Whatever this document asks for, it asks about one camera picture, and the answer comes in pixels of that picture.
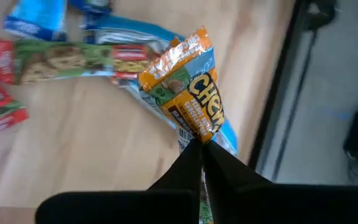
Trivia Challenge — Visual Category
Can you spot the red-end chewy granola bar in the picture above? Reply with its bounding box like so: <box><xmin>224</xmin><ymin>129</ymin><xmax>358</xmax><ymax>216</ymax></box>
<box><xmin>0</xmin><ymin>77</ymin><xmax>30</xmax><ymax>137</ymax></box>
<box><xmin>0</xmin><ymin>37</ymin><xmax>157</xmax><ymax>85</ymax></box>
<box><xmin>110</xmin><ymin>71</ymin><xmax>239</xmax><ymax>158</ymax></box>

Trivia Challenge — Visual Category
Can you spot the orange-end chewy granola bar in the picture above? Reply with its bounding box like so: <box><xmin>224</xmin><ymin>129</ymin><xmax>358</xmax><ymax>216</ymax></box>
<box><xmin>137</xmin><ymin>25</ymin><xmax>226</xmax><ymax>224</ymax></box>

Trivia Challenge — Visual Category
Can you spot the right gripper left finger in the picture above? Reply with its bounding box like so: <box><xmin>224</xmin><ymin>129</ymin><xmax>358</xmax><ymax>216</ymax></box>
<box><xmin>35</xmin><ymin>138</ymin><xmax>203</xmax><ymax>224</ymax></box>

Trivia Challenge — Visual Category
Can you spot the black aluminium table frame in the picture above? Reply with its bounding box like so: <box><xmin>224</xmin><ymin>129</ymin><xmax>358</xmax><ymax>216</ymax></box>
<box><xmin>247</xmin><ymin>0</ymin><xmax>338</xmax><ymax>170</ymax></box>

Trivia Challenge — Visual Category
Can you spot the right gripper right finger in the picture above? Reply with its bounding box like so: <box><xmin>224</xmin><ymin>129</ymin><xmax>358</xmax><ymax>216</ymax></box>
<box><xmin>203</xmin><ymin>140</ymin><xmax>358</xmax><ymax>224</ymax></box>

